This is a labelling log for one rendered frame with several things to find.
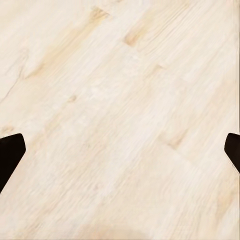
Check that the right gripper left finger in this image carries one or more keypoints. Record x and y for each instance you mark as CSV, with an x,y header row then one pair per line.
x,y
12,149

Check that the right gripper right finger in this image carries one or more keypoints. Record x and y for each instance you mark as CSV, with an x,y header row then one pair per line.
x,y
232,149

